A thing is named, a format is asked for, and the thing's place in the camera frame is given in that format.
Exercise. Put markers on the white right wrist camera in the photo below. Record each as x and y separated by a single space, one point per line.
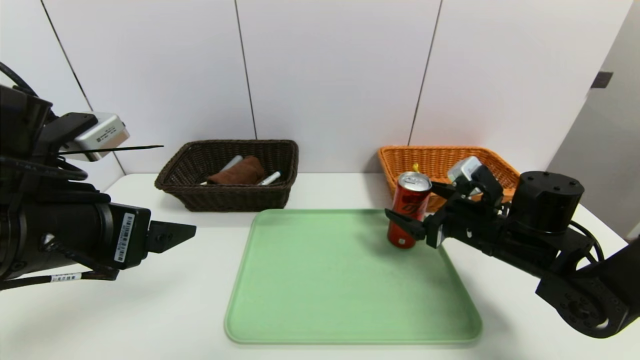
475 175

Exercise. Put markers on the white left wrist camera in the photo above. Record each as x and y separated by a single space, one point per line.
100 134

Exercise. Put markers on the dark wall fixture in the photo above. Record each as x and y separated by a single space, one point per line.
602 79

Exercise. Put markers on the orange wicker basket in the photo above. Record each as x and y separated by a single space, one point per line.
425 160

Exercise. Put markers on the thin black zip tie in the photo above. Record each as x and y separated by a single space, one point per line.
120 148

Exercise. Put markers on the red soda can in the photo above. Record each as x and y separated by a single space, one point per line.
407 205

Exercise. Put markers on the dark brown wicker basket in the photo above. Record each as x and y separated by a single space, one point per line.
225 197

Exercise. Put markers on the light green plastic tray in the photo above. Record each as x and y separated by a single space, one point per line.
325 290

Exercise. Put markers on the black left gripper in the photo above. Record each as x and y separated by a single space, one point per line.
129 237

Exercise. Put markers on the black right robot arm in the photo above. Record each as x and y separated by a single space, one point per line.
560 245

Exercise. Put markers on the white marker with blue cap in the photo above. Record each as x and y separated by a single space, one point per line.
270 178

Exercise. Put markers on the brown towel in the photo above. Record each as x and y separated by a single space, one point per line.
240 172

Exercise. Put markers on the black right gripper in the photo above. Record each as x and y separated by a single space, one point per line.
436 231

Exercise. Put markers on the black and orange left arm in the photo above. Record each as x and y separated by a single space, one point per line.
45 230

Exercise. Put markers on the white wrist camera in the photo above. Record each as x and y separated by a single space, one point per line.
475 175
100 134

